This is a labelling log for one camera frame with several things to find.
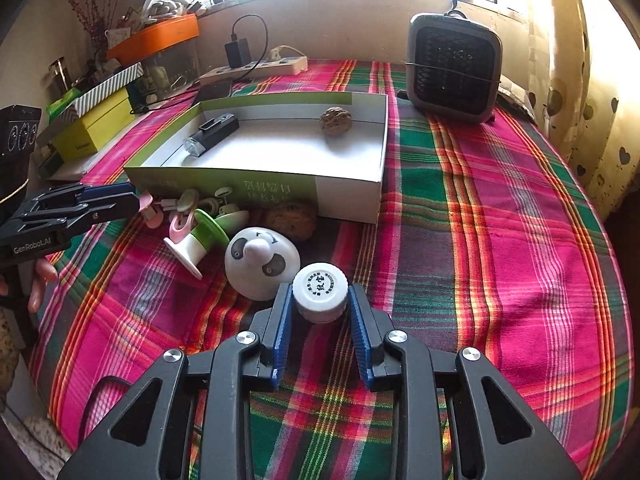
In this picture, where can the white panda round holder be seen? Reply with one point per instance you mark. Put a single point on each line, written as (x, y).
(255, 270)

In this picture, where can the white bottle cap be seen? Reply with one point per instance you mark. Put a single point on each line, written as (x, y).
(320, 292)

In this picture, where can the white cardboard box tray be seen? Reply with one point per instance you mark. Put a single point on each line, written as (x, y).
(280, 160)

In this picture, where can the dried flower branches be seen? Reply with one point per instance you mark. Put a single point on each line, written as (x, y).
(85, 2)

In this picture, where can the yellow box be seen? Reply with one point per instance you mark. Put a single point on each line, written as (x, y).
(95, 125)

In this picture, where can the striped gift box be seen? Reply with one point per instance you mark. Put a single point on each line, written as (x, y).
(95, 92)

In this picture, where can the heart print curtain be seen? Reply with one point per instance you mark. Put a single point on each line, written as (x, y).
(590, 85)

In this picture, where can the black flashlight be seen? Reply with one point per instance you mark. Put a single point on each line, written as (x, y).
(210, 133)

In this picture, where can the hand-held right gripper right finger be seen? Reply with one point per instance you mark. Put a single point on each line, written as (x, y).
(362, 340)

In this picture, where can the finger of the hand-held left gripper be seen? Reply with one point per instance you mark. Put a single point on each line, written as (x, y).
(112, 191)
(107, 211)

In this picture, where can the pink clip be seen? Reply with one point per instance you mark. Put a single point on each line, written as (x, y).
(176, 227)

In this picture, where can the black smartphone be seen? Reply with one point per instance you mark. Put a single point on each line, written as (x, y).
(214, 91)

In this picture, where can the plaid blanket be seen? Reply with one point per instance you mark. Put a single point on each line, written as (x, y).
(475, 240)

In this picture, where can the brown walnut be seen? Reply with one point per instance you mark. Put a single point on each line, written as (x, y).
(336, 120)
(291, 222)

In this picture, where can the small white knob hook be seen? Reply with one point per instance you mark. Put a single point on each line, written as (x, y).
(186, 200)

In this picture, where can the green packet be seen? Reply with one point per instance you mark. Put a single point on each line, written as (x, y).
(65, 101)

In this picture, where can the grey desktop heater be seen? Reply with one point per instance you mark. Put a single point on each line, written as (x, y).
(452, 67)

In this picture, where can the white power strip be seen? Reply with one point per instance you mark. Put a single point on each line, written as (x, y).
(260, 67)

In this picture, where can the person's left hand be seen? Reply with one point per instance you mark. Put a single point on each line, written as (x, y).
(41, 280)

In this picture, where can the metal cup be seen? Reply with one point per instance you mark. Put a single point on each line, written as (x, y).
(57, 74)

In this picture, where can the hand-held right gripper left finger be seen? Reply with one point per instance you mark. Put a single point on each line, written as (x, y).
(282, 340)

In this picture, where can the green and white suction hook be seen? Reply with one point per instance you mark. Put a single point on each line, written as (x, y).
(197, 247)

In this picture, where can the clear container with orange lid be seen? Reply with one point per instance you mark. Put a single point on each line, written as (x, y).
(160, 40)

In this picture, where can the white plug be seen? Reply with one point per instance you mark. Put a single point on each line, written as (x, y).
(276, 52)

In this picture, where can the black charger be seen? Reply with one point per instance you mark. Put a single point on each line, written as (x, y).
(237, 51)

